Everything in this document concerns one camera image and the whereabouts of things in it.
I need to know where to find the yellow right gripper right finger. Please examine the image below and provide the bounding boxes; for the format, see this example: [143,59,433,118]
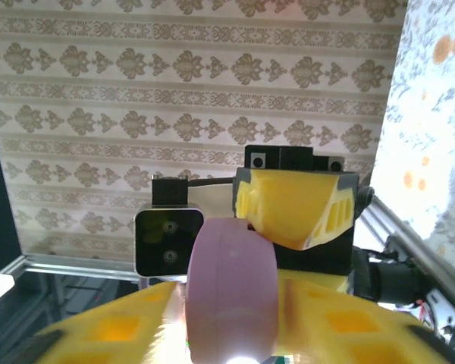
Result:
[276,271,441,364]

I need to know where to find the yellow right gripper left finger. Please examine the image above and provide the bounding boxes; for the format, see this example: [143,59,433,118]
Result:
[33,282,193,364]

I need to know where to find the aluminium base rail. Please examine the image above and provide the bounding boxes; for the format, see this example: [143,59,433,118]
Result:
[359,195,455,364]

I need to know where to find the aluminium frame post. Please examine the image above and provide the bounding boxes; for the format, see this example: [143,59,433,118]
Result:
[0,254,145,293]

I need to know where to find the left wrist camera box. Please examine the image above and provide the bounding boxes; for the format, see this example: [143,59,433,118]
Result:
[133,204,206,278]

